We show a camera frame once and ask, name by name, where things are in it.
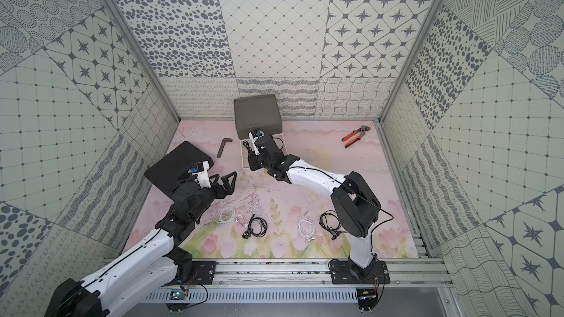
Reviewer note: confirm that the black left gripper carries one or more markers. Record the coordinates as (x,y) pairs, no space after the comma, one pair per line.
(211,186)

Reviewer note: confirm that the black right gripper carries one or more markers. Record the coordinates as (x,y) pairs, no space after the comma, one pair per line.
(252,157)

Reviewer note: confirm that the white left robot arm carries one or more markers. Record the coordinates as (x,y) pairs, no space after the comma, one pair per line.
(157,260)

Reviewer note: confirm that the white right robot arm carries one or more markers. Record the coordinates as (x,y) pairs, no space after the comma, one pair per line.
(356,205)

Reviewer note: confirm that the white earphones left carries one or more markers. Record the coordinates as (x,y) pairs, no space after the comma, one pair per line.
(229,214)

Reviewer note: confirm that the white earphones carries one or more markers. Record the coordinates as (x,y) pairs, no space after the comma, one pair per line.
(256,210)
(229,214)
(307,228)

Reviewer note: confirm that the white earphones middle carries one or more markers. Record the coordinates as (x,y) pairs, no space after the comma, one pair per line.
(256,210)

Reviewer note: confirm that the yellow white drawer cabinet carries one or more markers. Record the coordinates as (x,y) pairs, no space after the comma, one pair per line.
(257,112)

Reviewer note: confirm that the black earphones left coil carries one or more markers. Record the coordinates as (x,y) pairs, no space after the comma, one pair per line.
(256,227)

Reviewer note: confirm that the black earphones coil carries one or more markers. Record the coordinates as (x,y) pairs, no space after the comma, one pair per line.
(330,222)
(256,227)

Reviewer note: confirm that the white earphones right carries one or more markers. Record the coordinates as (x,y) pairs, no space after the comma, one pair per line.
(307,228)

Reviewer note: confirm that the black earphones right coil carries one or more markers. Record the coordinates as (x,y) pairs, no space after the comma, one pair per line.
(330,222)

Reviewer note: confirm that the dark grey hex wrench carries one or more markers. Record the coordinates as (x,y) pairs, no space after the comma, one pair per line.
(223,144)

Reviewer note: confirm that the black plastic tool case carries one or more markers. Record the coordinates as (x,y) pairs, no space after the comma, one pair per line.
(166,174)

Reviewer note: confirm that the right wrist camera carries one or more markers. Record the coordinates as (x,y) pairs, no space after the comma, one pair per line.
(254,135)

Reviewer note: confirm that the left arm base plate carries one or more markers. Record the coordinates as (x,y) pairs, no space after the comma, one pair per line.
(197,272)

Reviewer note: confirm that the orange handled pliers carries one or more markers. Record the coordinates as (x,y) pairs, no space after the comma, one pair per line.
(355,136)

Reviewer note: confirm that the aluminium rail frame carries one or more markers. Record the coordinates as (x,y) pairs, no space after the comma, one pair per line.
(305,281)

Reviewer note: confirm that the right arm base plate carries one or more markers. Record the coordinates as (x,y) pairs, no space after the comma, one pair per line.
(347,272)

